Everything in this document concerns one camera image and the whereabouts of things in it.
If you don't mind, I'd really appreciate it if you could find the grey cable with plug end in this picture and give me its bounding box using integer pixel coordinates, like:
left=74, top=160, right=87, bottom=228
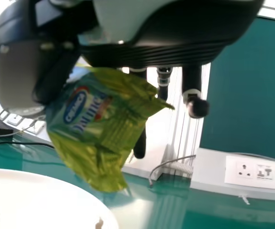
left=150, top=154, right=197, bottom=186

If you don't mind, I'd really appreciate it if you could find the small white cable tie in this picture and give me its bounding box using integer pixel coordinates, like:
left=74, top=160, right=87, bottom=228
left=238, top=194, right=251, bottom=206

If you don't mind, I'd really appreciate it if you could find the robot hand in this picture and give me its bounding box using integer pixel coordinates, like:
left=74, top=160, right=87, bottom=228
left=0, top=0, right=265, bottom=159

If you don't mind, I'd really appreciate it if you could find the wide white socket plate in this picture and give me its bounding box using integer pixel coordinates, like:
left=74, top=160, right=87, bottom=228
left=224, top=155, right=275, bottom=189

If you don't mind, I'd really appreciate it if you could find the yellow-green biscuit packet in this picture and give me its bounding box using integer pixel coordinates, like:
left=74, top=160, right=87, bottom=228
left=45, top=63, right=176, bottom=193

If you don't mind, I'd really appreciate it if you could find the white aluminium partition post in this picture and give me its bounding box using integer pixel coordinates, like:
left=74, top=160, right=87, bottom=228
left=164, top=63, right=211, bottom=178

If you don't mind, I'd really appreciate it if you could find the white plate brown leaf pattern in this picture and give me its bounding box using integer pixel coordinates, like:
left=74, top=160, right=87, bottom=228
left=0, top=168, right=119, bottom=229

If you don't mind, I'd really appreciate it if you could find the grey cable with yellowish connector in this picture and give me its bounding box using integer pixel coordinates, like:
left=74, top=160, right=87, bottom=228
left=0, top=124, right=37, bottom=138

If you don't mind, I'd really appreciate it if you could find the white corrugated conduit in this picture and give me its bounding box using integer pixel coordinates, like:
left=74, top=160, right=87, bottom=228
left=162, top=161, right=194, bottom=178

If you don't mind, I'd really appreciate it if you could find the white wall socket plate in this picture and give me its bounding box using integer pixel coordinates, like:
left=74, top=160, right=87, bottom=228
left=22, top=118, right=47, bottom=134
left=0, top=109, right=25, bottom=126

